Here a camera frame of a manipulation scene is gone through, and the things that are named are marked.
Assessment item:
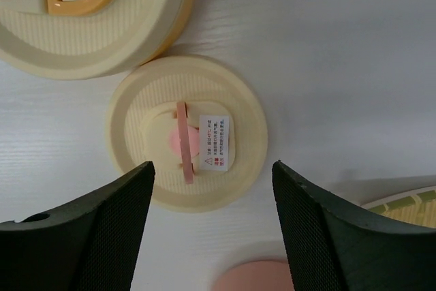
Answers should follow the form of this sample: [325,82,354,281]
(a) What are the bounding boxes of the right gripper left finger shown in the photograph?
[1,162,155,290]

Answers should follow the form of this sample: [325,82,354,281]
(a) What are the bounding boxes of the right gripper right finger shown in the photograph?
[272,162,435,290]

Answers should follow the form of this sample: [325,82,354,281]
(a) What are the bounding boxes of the pink lunch bowl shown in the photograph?
[211,260,294,291]

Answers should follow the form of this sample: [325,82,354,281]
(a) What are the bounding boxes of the cream lid pink handle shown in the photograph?
[106,56,268,213]

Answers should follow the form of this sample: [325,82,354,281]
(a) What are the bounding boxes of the cream lid orange handle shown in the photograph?
[1,0,182,80]

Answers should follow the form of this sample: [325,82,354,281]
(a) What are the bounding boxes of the orange lunch bowl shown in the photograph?
[140,0,195,65]

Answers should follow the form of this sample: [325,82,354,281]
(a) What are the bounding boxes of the bamboo sushi mat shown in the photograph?
[362,186,436,228]

